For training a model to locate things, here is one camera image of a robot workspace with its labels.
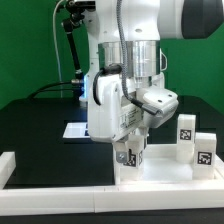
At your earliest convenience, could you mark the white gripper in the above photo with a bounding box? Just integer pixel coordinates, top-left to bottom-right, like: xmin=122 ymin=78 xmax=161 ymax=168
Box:
xmin=87 ymin=75 xmax=143 ymax=164

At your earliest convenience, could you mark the white square tabletop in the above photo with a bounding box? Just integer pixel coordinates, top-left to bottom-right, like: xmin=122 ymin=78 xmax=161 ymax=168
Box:
xmin=114 ymin=144 xmax=224 ymax=184

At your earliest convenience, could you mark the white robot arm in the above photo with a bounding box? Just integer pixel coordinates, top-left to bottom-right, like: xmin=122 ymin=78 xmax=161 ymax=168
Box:
xmin=84 ymin=0 xmax=224 ymax=164

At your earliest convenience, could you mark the white tag sheet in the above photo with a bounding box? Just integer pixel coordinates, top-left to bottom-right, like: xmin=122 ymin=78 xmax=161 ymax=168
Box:
xmin=63 ymin=122 xmax=89 ymax=139

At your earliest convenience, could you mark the white U-shaped fence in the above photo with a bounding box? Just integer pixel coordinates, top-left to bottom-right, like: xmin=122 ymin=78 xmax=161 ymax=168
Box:
xmin=0 ymin=152 xmax=224 ymax=216

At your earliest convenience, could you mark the braided grey cable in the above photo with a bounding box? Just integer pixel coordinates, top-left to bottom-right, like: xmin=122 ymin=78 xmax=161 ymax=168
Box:
xmin=115 ymin=0 xmax=161 ymax=116

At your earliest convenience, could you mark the black cable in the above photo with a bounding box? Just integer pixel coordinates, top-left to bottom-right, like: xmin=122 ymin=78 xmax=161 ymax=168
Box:
xmin=27 ymin=81 xmax=83 ymax=99

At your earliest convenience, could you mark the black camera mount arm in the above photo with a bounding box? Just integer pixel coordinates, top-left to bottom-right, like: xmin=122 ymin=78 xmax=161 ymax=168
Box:
xmin=62 ymin=0 xmax=96 ymax=85

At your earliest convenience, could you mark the white cable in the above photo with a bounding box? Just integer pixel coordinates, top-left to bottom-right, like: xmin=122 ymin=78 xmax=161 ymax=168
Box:
xmin=52 ymin=0 xmax=66 ymax=98

